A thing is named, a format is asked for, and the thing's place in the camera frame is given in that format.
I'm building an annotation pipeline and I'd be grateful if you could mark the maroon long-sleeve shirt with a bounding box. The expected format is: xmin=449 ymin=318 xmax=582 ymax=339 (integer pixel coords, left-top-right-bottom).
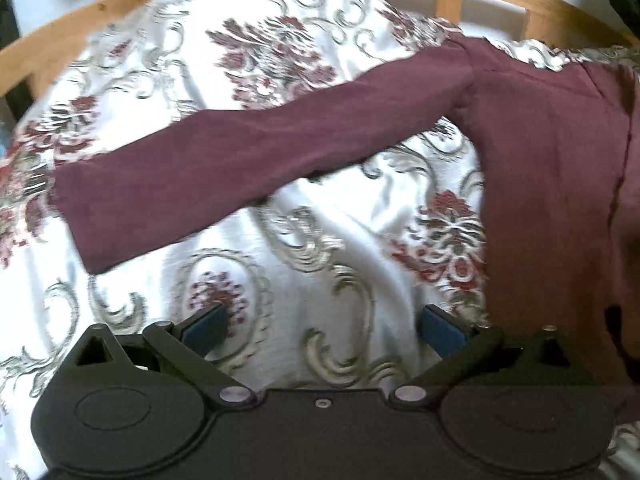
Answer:
xmin=53 ymin=36 xmax=639 ymax=420

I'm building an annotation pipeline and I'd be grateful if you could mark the floral satin bedspread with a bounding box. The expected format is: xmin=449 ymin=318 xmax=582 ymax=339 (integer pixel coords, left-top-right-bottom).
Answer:
xmin=1 ymin=0 xmax=639 ymax=479

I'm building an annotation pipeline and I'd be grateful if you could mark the wooden bed frame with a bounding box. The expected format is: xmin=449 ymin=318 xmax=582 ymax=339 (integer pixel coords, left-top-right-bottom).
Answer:
xmin=1 ymin=0 xmax=639 ymax=98

